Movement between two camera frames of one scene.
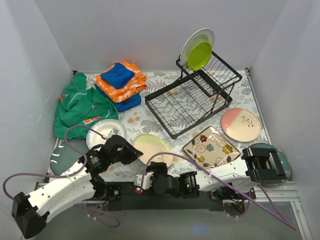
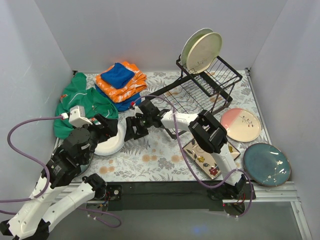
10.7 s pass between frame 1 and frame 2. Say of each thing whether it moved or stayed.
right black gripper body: moved
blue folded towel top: stayed
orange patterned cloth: stayed
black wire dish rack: stayed
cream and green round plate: moved
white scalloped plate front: stayed
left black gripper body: moved
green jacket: stayed
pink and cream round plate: stayed
